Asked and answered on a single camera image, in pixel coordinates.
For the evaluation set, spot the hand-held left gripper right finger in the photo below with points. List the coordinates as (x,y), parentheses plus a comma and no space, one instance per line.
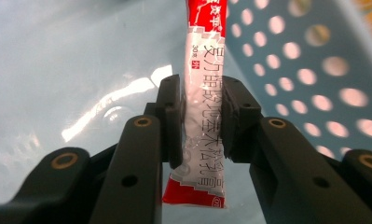
(283,168)

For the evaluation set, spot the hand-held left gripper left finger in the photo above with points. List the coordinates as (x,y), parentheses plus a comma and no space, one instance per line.
(137,161)

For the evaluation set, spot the red and white ointment tube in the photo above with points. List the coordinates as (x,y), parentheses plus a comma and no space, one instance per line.
(202,62)

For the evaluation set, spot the blue perforated plastic basket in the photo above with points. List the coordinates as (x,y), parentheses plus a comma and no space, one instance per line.
(50,62)

